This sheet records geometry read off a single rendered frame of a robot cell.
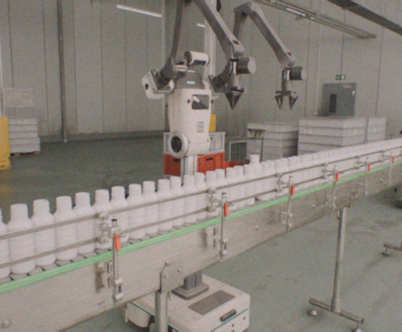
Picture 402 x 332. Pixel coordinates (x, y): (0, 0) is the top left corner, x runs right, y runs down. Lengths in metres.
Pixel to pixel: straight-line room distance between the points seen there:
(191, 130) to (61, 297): 1.30
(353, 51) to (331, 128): 4.65
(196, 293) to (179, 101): 1.15
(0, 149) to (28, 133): 2.13
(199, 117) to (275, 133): 6.55
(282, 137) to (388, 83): 4.18
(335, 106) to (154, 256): 11.22
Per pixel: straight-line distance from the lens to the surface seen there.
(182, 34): 1.96
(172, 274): 1.30
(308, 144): 8.16
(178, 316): 2.26
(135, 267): 1.19
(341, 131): 7.87
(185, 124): 2.11
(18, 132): 10.75
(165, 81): 2.02
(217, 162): 4.18
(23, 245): 1.02
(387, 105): 11.74
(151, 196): 1.21
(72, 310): 1.12
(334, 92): 12.25
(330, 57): 12.46
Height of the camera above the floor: 1.41
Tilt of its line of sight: 9 degrees down
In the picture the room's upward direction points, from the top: 1 degrees clockwise
